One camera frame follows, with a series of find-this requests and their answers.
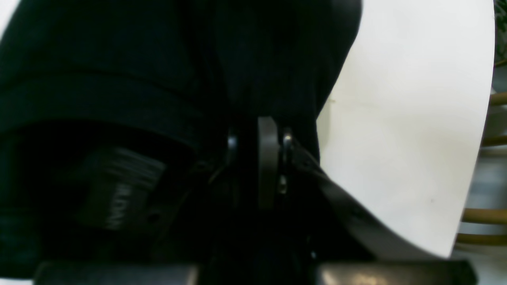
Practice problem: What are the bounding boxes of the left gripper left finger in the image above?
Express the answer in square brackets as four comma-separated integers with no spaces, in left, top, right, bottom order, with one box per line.
[33,130,238,285]

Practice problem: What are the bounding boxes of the black flame graphic T-shirt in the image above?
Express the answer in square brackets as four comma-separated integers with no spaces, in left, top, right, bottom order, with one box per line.
[1,0,362,285]

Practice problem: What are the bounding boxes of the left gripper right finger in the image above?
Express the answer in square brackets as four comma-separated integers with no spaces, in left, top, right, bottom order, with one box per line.
[257,117,477,285]

